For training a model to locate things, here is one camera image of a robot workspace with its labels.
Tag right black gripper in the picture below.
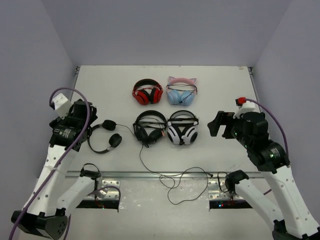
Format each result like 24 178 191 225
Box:
207 111 252 149

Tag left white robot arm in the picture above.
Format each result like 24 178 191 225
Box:
11 99 99 240

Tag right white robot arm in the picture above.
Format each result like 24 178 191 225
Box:
207 111 320 240

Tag white and black headphones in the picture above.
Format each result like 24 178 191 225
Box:
167 110 199 146

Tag pink blue cat-ear headphones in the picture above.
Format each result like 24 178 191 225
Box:
166 76 198 107

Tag red and black headphones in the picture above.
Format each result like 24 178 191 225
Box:
132 78 163 105

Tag black over-ear headphones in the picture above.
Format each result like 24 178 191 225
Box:
132 110 167 148

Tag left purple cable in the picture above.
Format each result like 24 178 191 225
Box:
8 87 91 240

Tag purple cable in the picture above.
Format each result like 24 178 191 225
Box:
8 87 91 240
246 98 289 196

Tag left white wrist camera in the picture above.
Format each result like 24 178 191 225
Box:
49 93 72 120

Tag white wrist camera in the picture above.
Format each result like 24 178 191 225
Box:
49 93 72 120
233 97 256 119

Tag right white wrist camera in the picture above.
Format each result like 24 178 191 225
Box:
233 97 256 119

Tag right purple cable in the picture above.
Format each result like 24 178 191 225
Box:
246 98 289 196

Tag aluminium rail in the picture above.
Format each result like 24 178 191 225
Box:
65 170 266 180

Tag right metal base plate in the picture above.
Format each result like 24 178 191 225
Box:
208 178 243 201

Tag metal base plate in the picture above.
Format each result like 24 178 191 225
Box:
84 178 121 201
208 178 243 201

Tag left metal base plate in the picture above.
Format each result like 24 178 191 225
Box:
84 178 121 201

